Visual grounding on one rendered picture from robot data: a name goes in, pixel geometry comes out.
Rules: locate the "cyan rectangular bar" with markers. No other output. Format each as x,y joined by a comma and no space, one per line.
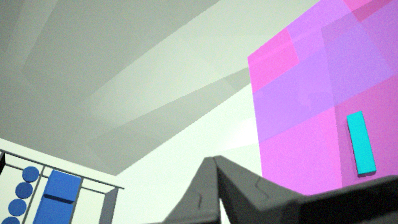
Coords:
361,143

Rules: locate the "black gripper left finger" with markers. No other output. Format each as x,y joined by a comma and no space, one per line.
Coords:
200,203

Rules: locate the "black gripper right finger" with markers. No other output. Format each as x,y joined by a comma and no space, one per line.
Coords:
249,198

